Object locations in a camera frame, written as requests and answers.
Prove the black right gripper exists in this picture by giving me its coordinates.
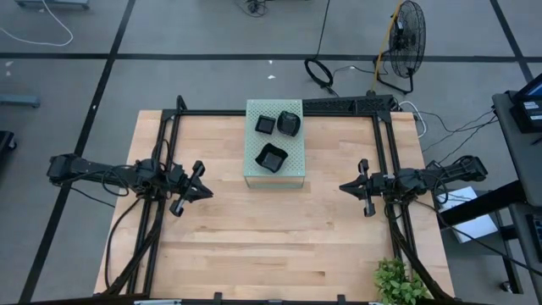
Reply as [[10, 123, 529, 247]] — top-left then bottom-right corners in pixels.
[[339, 158, 395, 219]]

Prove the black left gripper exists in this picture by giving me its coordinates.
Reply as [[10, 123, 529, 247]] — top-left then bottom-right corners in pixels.
[[167, 159, 214, 219]]

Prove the green perforated metal shelf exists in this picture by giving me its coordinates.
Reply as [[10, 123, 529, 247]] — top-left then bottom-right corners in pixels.
[[242, 98, 307, 190]]

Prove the green potted plant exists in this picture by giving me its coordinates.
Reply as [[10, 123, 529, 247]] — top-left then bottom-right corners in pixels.
[[373, 257, 433, 305]]

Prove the white paper sheet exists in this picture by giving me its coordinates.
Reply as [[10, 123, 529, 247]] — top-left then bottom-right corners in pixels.
[[435, 186, 500, 244]]

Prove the black desk support bar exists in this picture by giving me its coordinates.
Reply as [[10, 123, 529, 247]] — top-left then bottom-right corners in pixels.
[[438, 180, 524, 228]]

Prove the black floor fan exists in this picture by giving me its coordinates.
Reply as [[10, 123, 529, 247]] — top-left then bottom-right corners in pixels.
[[372, 0, 428, 95]]

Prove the grey side desk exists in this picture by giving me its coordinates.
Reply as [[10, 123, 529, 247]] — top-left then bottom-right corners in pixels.
[[492, 91, 542, 208]]

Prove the black device with white labels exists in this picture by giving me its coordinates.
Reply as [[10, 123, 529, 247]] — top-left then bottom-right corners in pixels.
[[510, 99, 542, 133]]

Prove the black floor object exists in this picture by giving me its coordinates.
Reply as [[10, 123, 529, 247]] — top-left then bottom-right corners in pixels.
[[0, 130, 18, 158]]

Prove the black monitor with blue screen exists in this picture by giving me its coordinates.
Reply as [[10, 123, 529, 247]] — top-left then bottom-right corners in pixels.
[[512, 73, 542, 102]]

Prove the grey floor bar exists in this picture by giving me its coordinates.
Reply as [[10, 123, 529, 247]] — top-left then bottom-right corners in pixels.
[[0, 93, 42, 109]]

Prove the grey cart base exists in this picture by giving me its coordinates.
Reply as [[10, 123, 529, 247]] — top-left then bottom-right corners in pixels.
[[14, 0, 91, 10]]

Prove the black perforated cable tray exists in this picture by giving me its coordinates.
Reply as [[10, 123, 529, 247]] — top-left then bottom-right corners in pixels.
[[302, 94, 395, 115]]

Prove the white cable by table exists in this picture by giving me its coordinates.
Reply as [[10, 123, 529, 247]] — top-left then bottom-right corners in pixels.
[[397, 100, 428, 139]]

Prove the black coiled cable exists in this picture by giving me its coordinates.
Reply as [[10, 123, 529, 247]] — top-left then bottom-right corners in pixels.
[[303, 0, 340, 97]]

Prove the yellow hanging cable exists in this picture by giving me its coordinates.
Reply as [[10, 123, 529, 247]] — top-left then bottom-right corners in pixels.
[[371, 0, 402, 93]]

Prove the black cable bundle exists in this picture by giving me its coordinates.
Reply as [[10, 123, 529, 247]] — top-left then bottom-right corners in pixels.
[[236, 0, 272, 18]]

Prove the white floor cable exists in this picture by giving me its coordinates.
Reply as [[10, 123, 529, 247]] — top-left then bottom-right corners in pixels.
[[0, 0, 75, 47]]

